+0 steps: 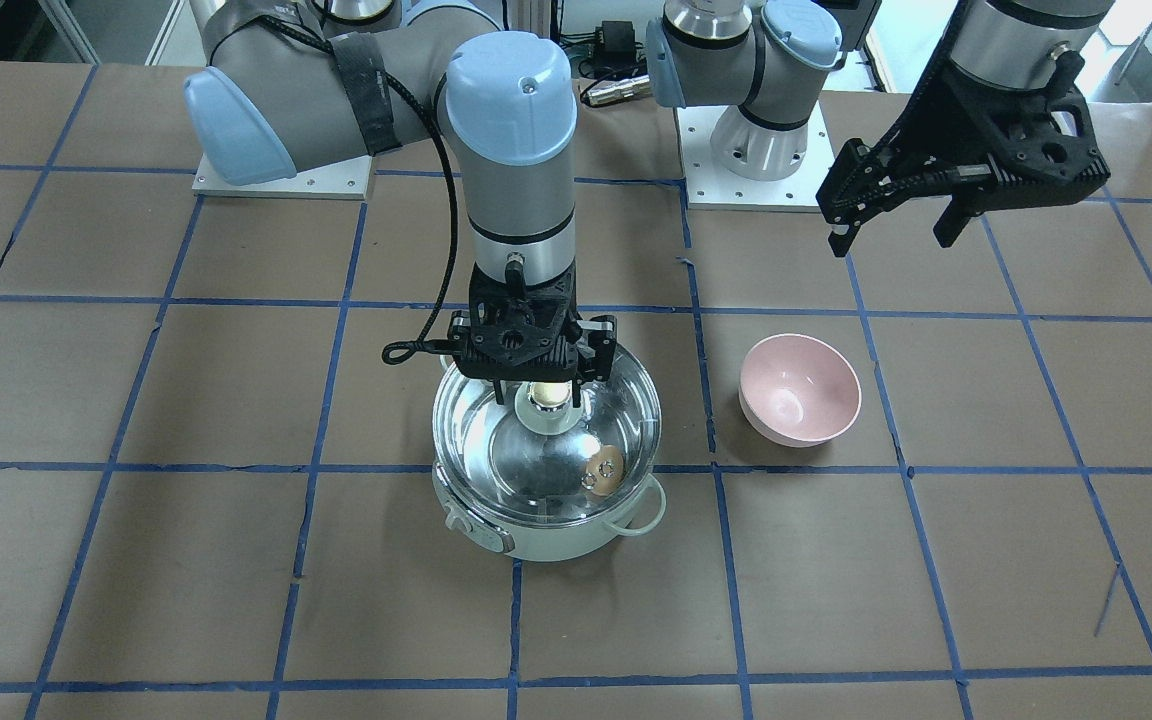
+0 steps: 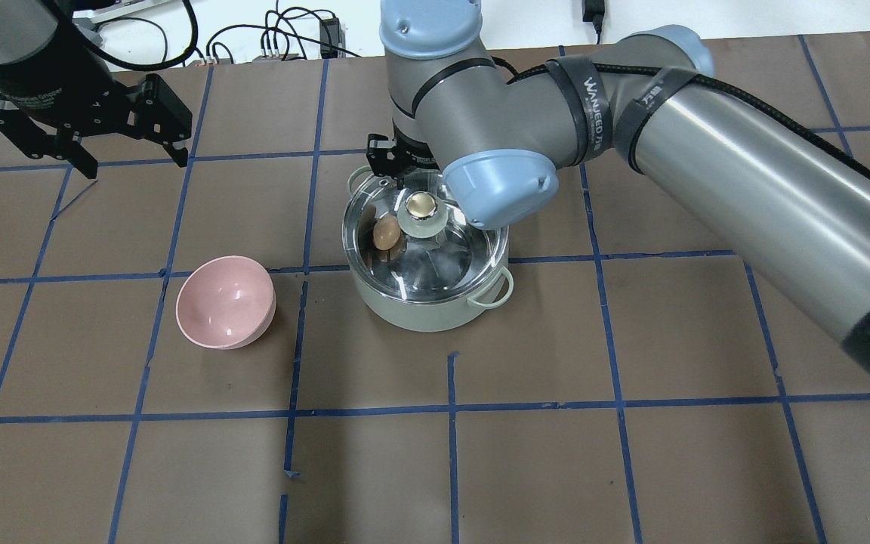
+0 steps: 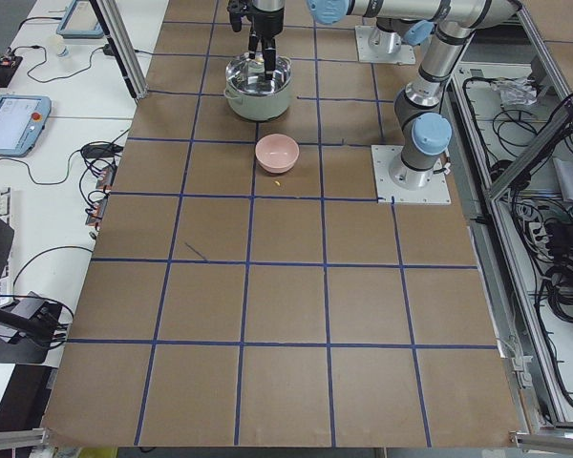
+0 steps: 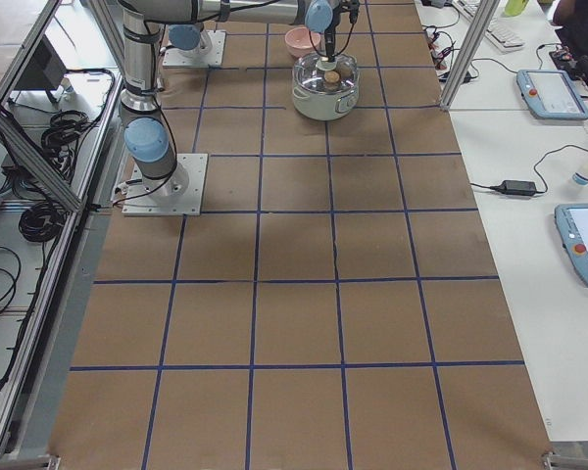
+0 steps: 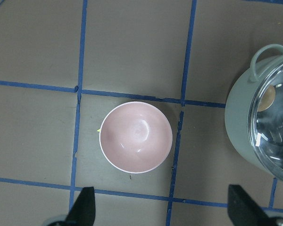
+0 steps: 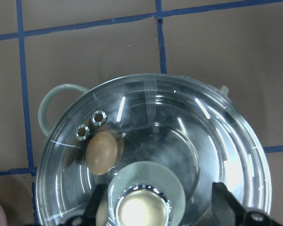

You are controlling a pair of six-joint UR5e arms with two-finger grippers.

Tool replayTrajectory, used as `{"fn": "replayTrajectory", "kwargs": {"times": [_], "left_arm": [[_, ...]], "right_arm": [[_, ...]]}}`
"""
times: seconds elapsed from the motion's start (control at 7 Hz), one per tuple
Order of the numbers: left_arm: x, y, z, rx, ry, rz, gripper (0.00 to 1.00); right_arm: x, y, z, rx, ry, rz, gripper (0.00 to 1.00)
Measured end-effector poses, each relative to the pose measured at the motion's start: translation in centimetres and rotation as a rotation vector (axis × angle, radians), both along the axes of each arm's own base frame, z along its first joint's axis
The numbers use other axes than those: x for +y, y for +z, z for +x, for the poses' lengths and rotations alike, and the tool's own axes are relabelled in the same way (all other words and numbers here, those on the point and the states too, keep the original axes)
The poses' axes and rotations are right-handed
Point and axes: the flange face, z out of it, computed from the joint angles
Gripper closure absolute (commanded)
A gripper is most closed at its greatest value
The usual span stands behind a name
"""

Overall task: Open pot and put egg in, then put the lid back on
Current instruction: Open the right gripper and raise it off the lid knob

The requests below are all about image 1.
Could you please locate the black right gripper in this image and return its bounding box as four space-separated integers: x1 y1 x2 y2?
448 264 617 382

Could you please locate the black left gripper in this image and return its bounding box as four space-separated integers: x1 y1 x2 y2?
814 55 1111 258

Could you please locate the brown egg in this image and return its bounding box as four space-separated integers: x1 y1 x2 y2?
581 445 626 498

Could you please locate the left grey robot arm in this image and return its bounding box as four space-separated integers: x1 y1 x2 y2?
644 1 1111 258

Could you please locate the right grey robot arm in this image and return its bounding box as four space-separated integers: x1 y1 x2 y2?
183 1 617 384

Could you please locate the pale green steel pot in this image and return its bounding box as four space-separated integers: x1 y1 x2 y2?
431 382 667 562

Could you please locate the pink bowl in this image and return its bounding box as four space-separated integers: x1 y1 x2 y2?
738 333 863 448

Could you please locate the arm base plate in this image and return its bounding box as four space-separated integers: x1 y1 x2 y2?
675 106 835 213
192 136 374 200

